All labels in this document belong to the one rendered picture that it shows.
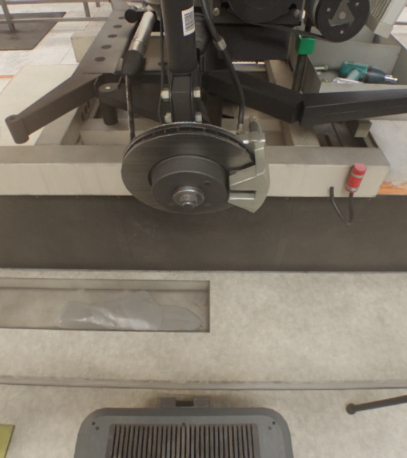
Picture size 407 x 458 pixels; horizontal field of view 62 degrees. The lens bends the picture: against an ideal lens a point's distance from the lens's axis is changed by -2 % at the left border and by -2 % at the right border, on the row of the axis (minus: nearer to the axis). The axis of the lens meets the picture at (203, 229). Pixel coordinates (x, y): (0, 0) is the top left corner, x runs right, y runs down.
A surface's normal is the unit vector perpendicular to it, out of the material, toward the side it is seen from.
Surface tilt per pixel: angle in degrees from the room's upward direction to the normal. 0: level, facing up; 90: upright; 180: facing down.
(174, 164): 24
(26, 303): 0
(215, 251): 90
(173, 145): 104
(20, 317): 0
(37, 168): 90
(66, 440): 0
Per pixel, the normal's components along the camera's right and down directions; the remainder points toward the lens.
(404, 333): 0.00, -0.66
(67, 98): 0.89, 0.34
